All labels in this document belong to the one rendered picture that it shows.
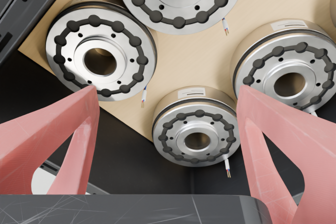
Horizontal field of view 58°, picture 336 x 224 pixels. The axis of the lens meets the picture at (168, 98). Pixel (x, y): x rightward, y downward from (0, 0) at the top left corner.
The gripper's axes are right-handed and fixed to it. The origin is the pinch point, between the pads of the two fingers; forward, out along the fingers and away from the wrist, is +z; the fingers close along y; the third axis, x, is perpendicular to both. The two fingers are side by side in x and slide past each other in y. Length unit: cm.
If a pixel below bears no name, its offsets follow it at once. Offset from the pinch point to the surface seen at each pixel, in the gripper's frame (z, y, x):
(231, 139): 15.7, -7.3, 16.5
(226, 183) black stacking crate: 13.8, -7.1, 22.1
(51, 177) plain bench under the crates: 34, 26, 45
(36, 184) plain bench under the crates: 34, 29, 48
